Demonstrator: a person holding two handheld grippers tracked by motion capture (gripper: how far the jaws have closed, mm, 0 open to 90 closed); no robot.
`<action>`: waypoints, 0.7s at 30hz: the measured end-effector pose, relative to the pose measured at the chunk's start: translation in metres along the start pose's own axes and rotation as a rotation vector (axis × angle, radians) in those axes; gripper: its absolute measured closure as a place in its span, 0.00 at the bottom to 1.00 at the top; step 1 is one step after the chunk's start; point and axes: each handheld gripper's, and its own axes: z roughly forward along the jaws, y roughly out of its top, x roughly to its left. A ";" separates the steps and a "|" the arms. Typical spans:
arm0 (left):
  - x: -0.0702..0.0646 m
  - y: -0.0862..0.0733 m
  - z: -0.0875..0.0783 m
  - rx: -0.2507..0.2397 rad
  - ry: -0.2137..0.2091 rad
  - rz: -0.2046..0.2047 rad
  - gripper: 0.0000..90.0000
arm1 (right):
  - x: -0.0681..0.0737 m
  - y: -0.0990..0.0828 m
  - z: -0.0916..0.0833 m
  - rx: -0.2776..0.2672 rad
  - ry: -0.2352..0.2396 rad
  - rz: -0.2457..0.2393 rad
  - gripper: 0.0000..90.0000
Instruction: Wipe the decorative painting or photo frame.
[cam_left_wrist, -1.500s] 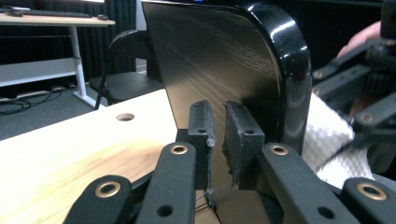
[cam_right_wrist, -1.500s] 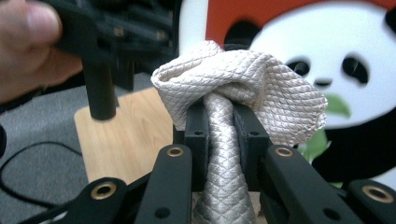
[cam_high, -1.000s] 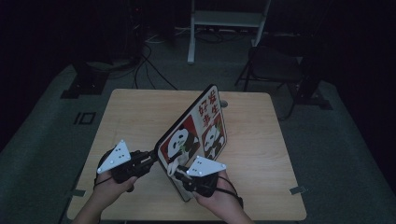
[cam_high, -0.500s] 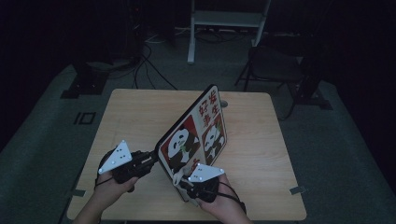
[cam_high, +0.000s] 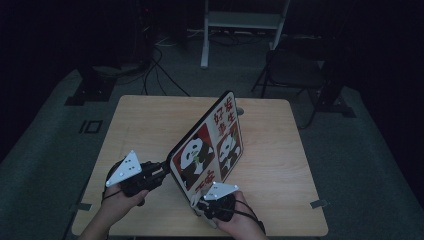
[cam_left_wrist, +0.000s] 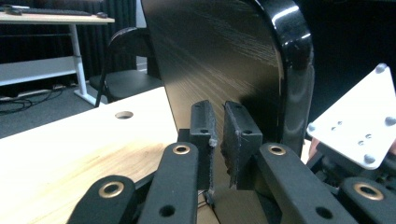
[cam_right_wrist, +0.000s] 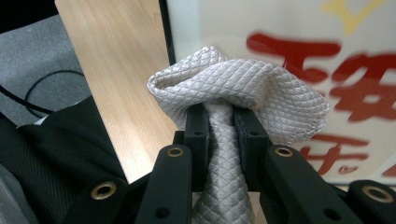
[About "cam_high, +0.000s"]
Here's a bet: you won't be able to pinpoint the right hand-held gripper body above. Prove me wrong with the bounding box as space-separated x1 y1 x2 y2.
201 181 240 223

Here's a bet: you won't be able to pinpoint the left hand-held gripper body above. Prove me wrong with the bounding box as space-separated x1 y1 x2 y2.
105 149 167 198

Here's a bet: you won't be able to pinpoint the panda picture board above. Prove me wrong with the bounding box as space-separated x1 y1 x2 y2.
166 90 245 215

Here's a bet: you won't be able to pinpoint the person's left hand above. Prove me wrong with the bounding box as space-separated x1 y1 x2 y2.
99 182 150 219

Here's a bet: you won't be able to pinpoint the person's right hand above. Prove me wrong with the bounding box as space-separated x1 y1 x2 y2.
213 190 267 240

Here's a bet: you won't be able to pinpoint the black stand base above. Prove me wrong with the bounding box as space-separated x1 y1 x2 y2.
313 49 357 119
64 64 118 107

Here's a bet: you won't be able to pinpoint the dark equipment rack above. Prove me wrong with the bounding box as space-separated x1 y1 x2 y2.
132 0 158 69

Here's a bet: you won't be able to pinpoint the black folding chair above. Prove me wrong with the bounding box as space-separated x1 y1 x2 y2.
251 39 326 130

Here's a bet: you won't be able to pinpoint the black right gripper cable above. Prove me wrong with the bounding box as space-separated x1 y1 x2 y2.
229 199 267 235

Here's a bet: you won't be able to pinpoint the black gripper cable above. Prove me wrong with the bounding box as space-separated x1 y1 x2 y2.
229 199 267 235
100 163 125 205

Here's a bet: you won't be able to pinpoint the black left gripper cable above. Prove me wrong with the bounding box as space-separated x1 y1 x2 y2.
100 163 125 205

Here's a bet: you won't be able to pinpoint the long black floor cable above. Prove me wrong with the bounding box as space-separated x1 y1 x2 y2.
141 43 192 98

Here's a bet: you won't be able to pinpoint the black cable loops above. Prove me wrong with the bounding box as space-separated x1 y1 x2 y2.
207 31 266 48

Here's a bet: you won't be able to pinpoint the white metal stand frame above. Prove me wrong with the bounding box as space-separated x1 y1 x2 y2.
200 0 291 70

